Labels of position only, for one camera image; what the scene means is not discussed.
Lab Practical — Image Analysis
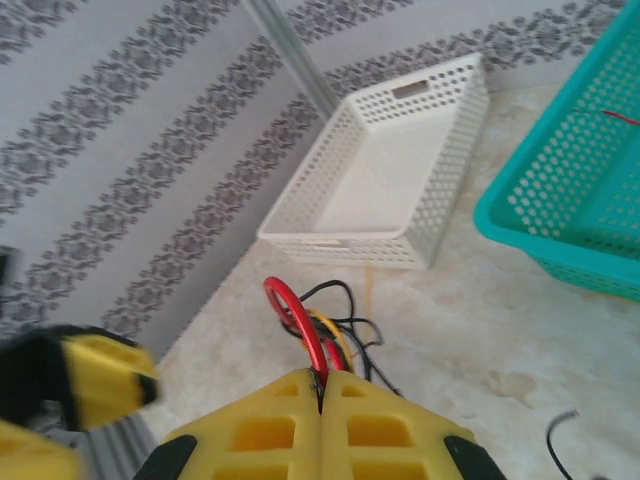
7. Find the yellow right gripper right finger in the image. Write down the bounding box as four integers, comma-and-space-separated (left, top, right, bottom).
322, 369, 507, 480

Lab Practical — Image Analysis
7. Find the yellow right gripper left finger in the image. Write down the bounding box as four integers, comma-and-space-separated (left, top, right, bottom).
132, 370, 322, 480

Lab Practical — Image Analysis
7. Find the thin black cable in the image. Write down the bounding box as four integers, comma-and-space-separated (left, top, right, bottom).
545, 408, 582, 480
343, 315, 401, 396
298, 279, 357, 329

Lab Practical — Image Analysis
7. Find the thin red cable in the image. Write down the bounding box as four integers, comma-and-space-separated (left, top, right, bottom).
322, 335, 350, 375
572, 107, 640, 126
263, 276, 332, 394

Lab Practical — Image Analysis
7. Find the thin yellow cable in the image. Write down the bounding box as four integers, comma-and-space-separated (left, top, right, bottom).
294, 308, 357, 374

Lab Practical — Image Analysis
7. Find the white perforated plastic basket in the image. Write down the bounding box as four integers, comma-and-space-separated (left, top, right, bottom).
255, 51, 491, 271

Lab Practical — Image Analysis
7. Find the teal perforated plastic basket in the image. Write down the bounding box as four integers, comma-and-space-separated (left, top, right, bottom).
472, 0, 640, 304

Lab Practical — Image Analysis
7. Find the aluminium side rail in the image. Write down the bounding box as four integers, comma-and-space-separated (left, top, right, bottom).
44, 409, 164, 480

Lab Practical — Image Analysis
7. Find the aluminium frame post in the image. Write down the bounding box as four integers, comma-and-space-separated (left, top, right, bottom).
242, 0, 346, 121

